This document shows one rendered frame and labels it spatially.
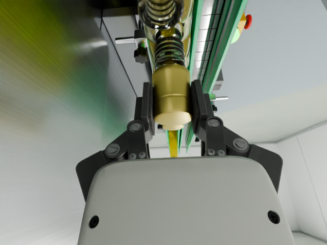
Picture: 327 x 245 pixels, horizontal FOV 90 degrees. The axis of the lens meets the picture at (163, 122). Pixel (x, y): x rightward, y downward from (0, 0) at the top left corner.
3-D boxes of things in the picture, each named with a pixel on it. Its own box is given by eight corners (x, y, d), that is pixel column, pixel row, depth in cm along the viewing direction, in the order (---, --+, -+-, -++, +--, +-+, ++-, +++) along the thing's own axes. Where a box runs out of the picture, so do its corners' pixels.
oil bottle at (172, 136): (169, 132, 126) (171, 170, 116) (176, 132, 125) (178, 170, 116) (169, 134, 131) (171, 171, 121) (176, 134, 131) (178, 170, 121)
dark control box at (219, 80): (203, 66, 74) (205, 81, 71) (221, 64, 74) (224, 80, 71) (200, 77, 82) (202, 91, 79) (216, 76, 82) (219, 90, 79)
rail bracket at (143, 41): (115, 6, 36) (110, 54, 31) (146, 3, 35) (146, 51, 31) (120, 23, 40) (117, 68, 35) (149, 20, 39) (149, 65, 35)
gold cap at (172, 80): (149, 64, 14) (150, 112, 12) (191, 62, 14) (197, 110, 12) (154, 87, 17) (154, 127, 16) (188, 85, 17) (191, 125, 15)
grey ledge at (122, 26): (105, -10, 41) (100, 23, 37) (139, -13, 41) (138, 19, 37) (153, 122, 130) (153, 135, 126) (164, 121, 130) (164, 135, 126)
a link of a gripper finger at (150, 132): (114, 170, 13) (124, 106, 17) (154, 168, 13) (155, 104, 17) (98, 153, 10) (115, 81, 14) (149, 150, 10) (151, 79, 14)
